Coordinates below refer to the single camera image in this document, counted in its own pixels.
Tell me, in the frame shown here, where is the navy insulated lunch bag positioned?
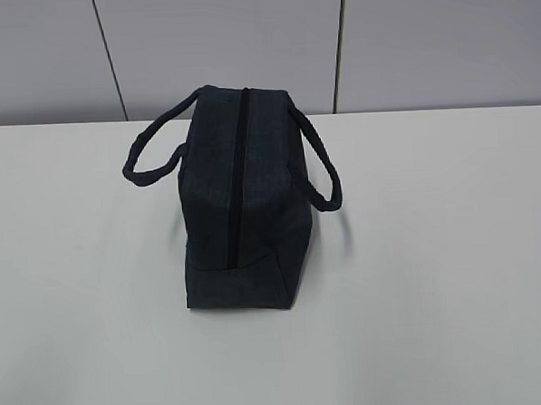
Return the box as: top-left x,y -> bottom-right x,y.
122,85 -> 343,310

